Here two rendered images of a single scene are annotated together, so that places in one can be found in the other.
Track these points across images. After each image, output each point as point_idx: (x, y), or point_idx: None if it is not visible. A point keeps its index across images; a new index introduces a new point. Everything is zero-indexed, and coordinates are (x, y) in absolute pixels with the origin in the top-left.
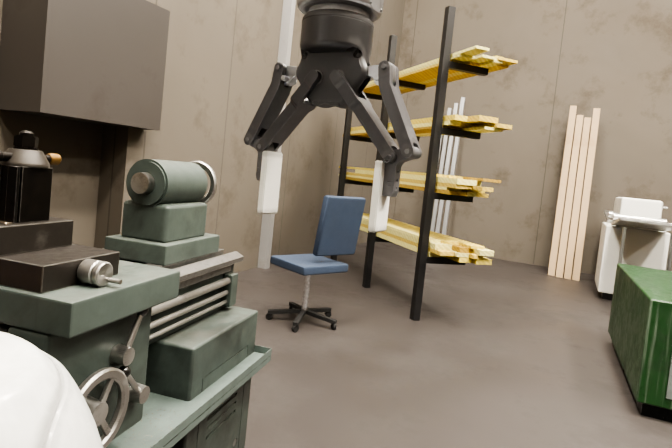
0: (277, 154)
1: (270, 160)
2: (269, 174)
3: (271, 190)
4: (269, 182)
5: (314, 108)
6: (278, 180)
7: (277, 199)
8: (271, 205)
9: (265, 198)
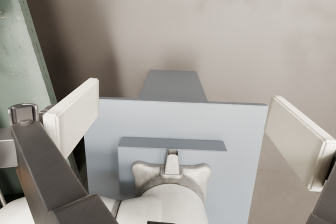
0: (60, 134)
1: (67, 147)
2: (78, 133)
3: (87, 112)
4: (83, 124)
5: (99, 198)
6: (81, 101)
7: (92, 88)
8: (95, 99)
9: (92, 119)
